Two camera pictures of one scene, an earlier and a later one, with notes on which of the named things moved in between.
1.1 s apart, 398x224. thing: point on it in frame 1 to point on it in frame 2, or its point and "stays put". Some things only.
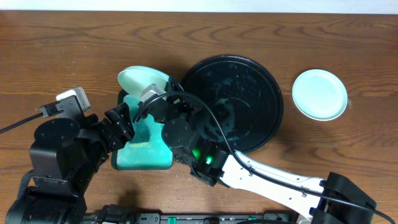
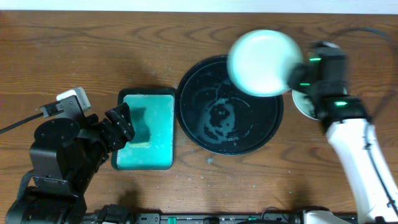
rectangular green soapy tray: [136, 155] stays put
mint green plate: [134, 78] to [259, 62]
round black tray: [245, 96] stays put
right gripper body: [188, 109] to [301, 80]
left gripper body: [109, 132] stays put
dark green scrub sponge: [142, 137] stays put
